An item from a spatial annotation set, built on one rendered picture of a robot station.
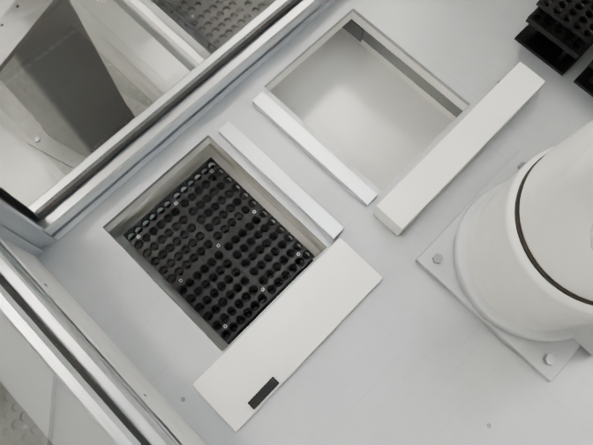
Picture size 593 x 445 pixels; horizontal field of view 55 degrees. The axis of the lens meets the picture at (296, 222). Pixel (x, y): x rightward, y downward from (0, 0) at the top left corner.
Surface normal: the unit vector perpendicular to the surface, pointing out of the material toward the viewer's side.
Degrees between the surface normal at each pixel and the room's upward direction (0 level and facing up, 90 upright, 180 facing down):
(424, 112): 0
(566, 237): 75
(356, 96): 0
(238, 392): 0
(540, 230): 88
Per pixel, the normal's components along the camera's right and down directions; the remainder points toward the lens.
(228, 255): 0.02, -0.29
